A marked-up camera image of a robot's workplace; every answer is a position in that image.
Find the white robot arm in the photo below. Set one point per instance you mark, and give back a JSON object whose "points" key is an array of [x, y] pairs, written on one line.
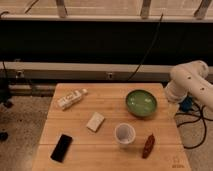
{"points": [[190, 78]]}

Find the blue power box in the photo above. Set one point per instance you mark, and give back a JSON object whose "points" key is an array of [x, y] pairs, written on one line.
{"points": [[186, 104]]}

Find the white rectangular block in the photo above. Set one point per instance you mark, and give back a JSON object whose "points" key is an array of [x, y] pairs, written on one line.
{"points": [[95, 121]]}

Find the white plastic bottle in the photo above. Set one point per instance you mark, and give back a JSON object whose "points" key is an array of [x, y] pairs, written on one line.
{"points": [[72, 98]]}

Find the wooden table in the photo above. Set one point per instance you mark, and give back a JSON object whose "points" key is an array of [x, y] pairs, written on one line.
{"points": [[99, 151]]}

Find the green ceramic bowl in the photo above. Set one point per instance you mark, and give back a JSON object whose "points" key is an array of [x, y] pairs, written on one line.
{"points": [[141, 103]]}

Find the brown snack bar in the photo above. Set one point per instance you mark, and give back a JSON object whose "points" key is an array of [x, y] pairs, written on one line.
{"points": [[148, 146]]}

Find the black smartphone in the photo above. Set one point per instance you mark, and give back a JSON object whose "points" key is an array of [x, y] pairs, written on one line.
{"points": [[61, 148]]}

